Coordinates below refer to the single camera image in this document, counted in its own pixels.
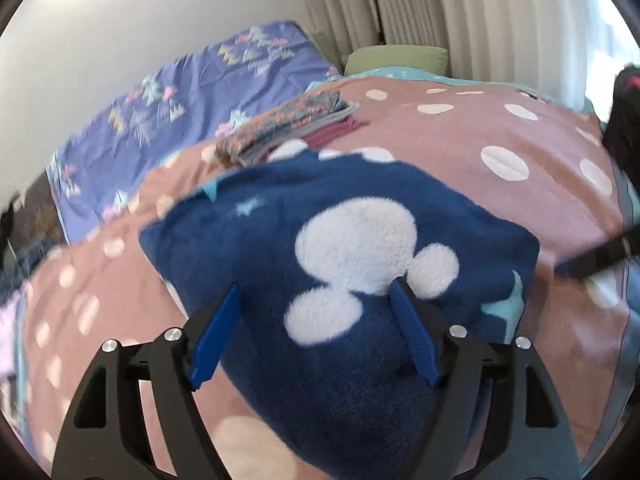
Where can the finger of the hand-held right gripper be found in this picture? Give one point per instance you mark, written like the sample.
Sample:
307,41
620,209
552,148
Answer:
595,257

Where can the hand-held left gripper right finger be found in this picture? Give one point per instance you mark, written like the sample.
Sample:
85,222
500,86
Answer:
415,335

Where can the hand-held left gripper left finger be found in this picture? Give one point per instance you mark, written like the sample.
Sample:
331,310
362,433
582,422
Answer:
217,335

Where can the blue fleece garment with stars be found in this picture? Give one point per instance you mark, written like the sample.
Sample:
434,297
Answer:
260,240

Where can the pink polka dot blanket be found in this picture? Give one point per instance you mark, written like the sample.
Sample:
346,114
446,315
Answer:
450,140

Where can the dark blue cloth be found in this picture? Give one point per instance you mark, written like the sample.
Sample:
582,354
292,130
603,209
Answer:
22,270

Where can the white curtain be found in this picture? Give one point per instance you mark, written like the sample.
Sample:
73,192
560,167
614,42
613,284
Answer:
450,5

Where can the lilac cloth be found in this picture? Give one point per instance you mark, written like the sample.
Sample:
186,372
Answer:
10,335

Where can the folded maroon cloth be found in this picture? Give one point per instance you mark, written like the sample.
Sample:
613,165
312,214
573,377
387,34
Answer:
335,130

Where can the folded patterned cloth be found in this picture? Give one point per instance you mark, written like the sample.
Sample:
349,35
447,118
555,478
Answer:
280,120

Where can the green pillow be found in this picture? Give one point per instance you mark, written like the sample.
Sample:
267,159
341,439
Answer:
395,57

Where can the purple patterned bed sheet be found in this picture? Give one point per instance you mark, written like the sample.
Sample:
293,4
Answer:
200,85

